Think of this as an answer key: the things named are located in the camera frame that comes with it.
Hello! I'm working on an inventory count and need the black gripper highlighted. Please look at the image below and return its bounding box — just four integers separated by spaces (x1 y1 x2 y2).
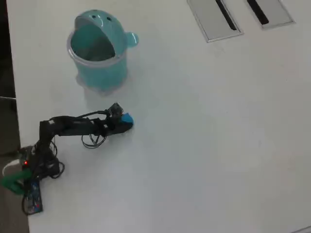
93 116 134 137

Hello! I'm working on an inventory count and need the blue lego block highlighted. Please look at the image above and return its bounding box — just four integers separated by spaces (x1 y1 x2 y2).
121 112 134 127

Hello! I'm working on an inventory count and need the teal whale-shaped bin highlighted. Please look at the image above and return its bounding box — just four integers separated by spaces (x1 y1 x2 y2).
66 9 140 97

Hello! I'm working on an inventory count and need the blue controller circuit board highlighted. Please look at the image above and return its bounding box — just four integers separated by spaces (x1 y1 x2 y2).
25 179 44 216

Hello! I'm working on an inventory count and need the green table clamp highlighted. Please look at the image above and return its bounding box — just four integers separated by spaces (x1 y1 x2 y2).
0 169 32 196

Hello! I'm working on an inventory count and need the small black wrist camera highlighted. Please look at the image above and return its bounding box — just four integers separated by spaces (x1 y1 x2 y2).
108 102 124 119

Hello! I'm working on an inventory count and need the white cable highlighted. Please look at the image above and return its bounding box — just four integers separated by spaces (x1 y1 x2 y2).
1 159 25 177

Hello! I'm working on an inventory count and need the silver table cable hatch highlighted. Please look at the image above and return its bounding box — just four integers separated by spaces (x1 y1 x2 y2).
186 0 243 43
245 0 296 30

